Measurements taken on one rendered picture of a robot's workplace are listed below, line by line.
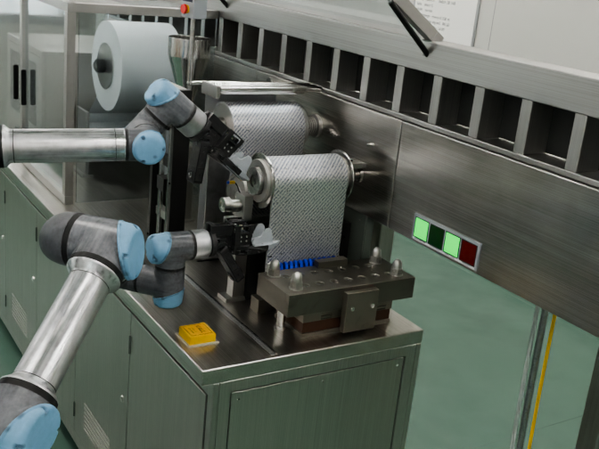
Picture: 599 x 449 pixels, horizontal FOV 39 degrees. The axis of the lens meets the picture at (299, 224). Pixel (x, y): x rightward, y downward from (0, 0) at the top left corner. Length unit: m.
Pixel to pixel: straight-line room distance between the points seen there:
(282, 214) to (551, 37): 3.06
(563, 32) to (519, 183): 3.07
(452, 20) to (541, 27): 0.74
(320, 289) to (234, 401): 0.35
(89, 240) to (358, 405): 0.92
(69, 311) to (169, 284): 0.49
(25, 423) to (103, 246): 0.39
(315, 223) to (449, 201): 0.39
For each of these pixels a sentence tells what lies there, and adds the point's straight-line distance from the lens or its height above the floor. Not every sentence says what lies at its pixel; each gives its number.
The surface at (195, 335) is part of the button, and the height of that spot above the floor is 0.92.
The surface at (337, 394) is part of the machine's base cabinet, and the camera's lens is 2.26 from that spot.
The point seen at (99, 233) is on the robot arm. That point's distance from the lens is 1.76.
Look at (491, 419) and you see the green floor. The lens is 3.85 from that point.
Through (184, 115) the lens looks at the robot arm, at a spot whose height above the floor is 1.43.
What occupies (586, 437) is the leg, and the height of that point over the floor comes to 0.81.
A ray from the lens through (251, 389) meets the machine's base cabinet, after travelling 2.09.
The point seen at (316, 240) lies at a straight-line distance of 2.34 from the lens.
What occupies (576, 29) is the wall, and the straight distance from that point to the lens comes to 4.94.
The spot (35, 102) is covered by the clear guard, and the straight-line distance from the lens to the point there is 3.46.
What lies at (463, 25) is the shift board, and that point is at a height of 1.49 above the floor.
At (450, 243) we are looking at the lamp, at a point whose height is 1.19.
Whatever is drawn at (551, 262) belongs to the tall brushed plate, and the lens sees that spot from 1.93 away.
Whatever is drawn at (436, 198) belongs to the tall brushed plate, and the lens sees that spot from 2.18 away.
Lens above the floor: 1.85
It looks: 18 degrees down
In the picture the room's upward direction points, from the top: 6 degrees clockwise
